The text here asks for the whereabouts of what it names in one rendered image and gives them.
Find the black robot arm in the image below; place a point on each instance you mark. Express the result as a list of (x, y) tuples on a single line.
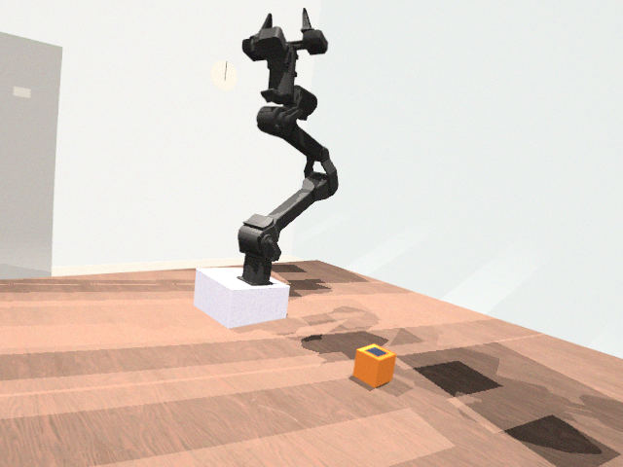
[(258, 236)]

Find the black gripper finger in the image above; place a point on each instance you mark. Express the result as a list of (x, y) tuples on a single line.
[(306, 25), (267, 24)]

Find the orange block with dark blue square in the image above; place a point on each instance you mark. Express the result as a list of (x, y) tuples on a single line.
[(374, 365)]

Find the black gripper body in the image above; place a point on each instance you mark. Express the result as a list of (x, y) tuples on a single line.
[(313, 41)]

